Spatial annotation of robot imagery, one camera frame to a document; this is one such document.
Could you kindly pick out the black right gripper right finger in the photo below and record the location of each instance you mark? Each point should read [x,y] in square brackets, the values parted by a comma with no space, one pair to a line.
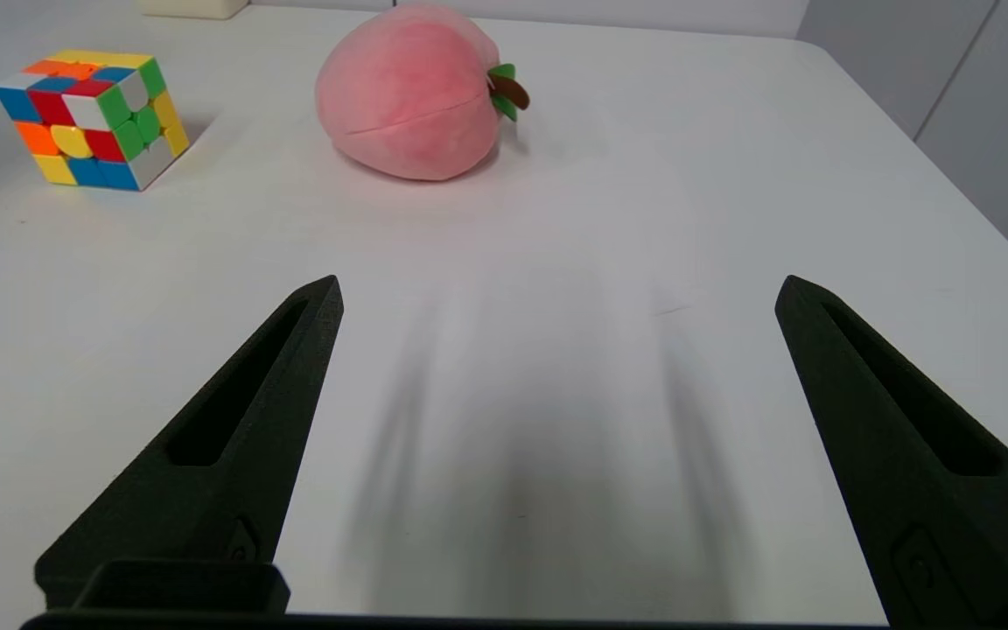
[924,464]

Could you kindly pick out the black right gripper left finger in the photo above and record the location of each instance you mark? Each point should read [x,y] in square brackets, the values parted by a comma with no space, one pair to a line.
[206,472]

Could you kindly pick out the multicoloured puzzle cube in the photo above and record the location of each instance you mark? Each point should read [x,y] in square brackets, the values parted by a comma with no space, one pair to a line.
[93,118]

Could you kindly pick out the pink plush peach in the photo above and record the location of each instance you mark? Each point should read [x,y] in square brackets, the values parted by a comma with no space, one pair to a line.
[412,92]

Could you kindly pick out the cream white rectangular block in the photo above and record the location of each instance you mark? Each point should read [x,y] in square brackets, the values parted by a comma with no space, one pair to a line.
[193,7]

